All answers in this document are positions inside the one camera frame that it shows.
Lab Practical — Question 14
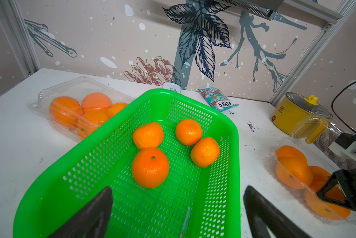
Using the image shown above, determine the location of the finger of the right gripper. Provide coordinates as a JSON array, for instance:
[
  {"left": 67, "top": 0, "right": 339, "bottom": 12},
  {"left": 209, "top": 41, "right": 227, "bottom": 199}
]
[{"left": 316, "top": 169, "right": 356, "bottom": 212}]

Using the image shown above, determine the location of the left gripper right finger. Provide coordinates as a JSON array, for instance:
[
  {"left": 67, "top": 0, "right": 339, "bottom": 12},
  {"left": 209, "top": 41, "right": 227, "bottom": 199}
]
[{"left": 243, "top": 185, "right": 310, "bottom": 238}]

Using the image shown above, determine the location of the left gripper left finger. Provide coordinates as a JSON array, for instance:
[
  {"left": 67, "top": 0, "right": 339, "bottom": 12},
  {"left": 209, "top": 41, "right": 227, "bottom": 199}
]
[{"left": 49, "top": 186, "right": 114, "bottom": 238}]

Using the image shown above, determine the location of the green plastic perforated basket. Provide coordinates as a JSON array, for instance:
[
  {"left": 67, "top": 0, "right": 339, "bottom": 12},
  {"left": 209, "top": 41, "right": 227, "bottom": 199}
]
[{"left": 13, "top": 89, "right": 240, "bottom": 238}]

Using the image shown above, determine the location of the orange in basket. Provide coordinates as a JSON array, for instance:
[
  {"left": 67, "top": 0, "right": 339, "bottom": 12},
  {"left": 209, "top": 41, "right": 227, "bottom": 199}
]
[
  {"left": 132, "top": 122, "right": 164, "bottom": 150},
  {"left": 190, "top": 137, "right": 221, "bottom": 168},
  {"left": 131, "top": 148, "right": 170, "bottom": 189},
  {"left": 176, "top": 119, "right": 202, "bottom": 146}
]

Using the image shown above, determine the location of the yellow pot with lid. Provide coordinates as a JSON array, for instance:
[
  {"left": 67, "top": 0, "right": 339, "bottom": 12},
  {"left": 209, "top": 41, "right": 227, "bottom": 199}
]
[{"left": 271, "top": 92, "right": 333, "bottom": 144}]

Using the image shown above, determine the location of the Fox's candy bag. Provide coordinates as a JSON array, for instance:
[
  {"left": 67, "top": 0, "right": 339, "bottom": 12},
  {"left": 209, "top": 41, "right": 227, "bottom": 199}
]
[{"left": 199, "top": 87, "right": 238, "bottom": 111}]

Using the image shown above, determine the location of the small pink white cup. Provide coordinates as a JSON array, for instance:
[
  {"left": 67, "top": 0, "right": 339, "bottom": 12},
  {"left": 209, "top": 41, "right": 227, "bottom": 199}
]
[{"left": 162, "top": 82, "right": 182, "bottom": 94}]

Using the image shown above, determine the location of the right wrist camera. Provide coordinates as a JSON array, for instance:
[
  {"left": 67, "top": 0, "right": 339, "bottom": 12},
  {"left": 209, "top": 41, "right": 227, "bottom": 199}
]
[{"left": 329, "top": 133, "right": 356, "bottom": 161}]

